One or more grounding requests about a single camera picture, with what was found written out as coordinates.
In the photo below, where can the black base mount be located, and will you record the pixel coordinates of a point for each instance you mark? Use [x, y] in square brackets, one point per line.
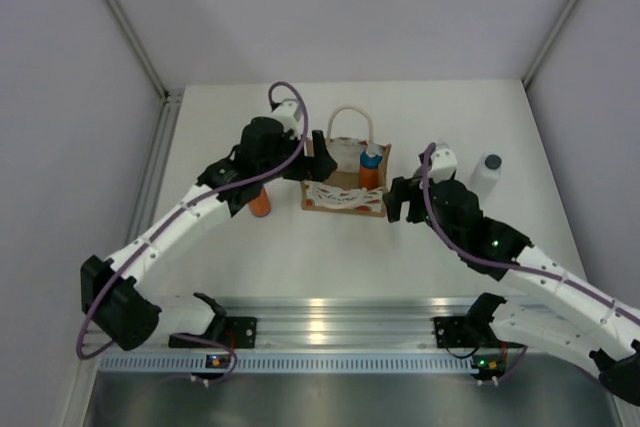
[234, 332]
[464, 336]

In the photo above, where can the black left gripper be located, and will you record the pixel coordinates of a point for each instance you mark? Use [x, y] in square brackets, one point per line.
[318, 164]

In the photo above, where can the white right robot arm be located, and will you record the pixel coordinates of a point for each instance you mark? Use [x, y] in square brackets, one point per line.
[583, 326]

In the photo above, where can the watermelon print canvas bag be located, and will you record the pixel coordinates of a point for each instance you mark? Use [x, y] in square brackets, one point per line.
[341, 193]

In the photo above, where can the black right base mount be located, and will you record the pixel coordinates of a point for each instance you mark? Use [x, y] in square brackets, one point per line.
[464, 336]

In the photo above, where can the aluminium mounting rail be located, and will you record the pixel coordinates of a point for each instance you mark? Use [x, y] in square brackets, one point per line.
[313, 323]

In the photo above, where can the white bottle dark cap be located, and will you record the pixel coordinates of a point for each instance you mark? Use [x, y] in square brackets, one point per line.
[485, 176]

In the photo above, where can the orange bottle blue cap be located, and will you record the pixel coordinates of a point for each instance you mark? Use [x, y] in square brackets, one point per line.
[370, 160]
[261, 205]

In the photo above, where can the aluminium frame post left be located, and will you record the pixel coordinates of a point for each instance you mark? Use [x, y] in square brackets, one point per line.
[135, 44]

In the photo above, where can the aluminium frame post right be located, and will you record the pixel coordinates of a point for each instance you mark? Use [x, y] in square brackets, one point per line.
[558, 26]

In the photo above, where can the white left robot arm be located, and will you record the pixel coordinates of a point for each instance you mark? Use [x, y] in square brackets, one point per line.
[112, 295]

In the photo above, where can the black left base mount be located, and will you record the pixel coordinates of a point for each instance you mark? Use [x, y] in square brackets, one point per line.
[234, 332]

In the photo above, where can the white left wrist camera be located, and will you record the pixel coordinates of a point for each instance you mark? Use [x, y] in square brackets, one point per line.
[289, 115]

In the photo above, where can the aluminium frame post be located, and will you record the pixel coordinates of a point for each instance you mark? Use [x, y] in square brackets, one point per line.
[558, 26]
[135, 44]

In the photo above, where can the white slotted cable duct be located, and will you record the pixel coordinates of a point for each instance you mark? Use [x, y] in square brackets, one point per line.
[285, 363]

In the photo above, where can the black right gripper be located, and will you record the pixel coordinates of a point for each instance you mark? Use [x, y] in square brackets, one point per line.
[404, 190]

